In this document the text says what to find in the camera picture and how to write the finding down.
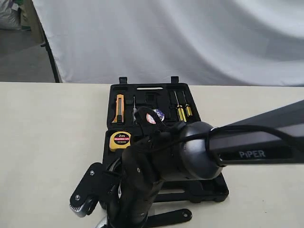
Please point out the black backdrop stand pole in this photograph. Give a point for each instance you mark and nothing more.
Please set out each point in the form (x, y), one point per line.
(46, 45)

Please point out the grey woven sack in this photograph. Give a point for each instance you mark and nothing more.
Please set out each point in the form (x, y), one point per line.
(9, 15)

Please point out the yellow tape measure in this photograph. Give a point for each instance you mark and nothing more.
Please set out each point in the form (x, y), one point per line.
(119, 140)

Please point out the white backdrop curtain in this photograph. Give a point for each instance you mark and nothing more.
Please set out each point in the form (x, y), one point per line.
(203, 42)

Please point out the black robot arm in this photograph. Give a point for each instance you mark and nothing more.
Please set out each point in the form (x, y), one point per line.
(199, 151)

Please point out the claw hammer black grip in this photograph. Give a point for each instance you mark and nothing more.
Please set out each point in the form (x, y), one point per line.
(113, 207)

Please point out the clear handle tester screwdriver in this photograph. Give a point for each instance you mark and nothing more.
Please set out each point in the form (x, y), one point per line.
(134, 110)

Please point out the black electrical tape roll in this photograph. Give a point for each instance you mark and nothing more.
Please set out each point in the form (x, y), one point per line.
(159, 113)

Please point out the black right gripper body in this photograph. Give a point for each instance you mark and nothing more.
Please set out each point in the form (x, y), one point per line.
(141, 182)

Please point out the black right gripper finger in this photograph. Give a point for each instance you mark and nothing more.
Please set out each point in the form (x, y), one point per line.
(170, 218)

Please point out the green white bag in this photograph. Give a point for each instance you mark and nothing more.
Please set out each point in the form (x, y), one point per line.
(25, 26)

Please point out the orange utility knife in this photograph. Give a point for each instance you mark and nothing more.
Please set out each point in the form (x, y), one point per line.
(119, 110)

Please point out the black plastic tool case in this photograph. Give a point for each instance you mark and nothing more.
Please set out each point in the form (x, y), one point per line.
(161, 96)

